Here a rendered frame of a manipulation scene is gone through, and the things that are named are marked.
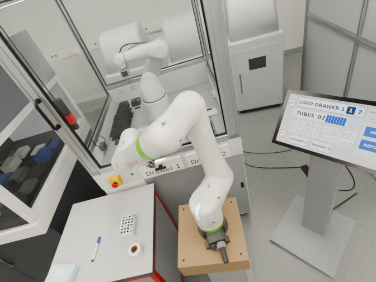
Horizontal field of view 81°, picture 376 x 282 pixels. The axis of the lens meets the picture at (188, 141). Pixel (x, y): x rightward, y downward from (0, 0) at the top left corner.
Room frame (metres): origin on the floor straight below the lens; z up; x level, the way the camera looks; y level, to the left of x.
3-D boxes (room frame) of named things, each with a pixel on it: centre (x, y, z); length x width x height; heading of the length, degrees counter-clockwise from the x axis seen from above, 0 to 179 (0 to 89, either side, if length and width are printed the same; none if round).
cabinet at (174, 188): (1.57, 0.13, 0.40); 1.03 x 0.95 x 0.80; 84
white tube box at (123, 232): (0.81, 0.50, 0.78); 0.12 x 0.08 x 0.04; 172
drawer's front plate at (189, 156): (1.06, -0.09, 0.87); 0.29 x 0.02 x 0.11; 84
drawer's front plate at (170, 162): (1.09, 0.22, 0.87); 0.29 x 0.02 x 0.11; 84
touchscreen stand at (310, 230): (0.75, -0.70, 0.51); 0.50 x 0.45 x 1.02; 125
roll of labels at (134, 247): (0.64, 0.46, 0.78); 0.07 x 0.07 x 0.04
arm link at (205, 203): (0.58, 0.01, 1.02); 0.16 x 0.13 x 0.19; 138
